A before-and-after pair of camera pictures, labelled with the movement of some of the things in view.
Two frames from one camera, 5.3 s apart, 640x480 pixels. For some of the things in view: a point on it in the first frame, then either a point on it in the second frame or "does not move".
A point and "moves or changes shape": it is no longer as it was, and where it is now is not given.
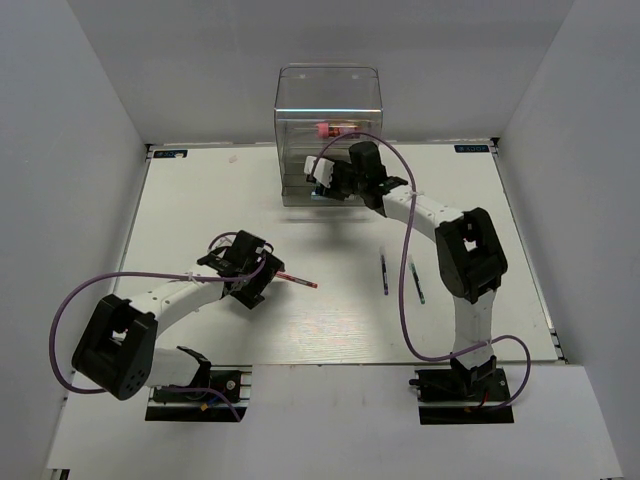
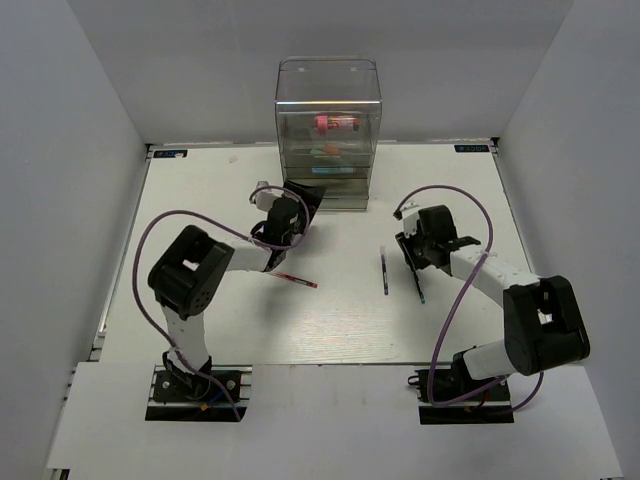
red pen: (297, 280) does not move
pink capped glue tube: (328, 130) moves or changes shape
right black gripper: (333, 191) to (407, 246)
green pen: (414, 271) does not move
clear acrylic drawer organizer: (322, 110) does not move
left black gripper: (252, 294) to (314, 195)
